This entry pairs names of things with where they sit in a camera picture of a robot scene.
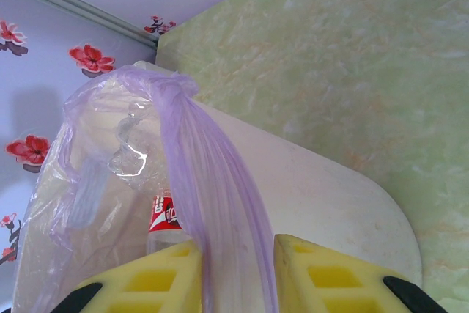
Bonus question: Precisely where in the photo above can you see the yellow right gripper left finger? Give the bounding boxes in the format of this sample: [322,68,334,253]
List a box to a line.
[51,238,204,313]

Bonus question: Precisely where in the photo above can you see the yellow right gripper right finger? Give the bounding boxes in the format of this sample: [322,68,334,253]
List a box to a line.
[274,232,450,313]

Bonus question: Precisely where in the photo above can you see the clear bottle red cap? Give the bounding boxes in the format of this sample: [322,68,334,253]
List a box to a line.
[147,194,193,255]

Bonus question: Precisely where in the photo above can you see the clear bottle with green label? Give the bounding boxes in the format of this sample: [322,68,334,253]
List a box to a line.
[71,102,149,229]

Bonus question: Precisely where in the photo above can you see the white plastic waste bin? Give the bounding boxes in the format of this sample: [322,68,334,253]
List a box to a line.
[14,100,423,313]

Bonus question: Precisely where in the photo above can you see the purple plastic bin liner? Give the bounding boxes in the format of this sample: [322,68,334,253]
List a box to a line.
[14,65,276,313]

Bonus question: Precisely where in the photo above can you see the aluminium frame corner post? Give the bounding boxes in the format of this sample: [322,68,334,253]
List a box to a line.
[0,0,158,49]

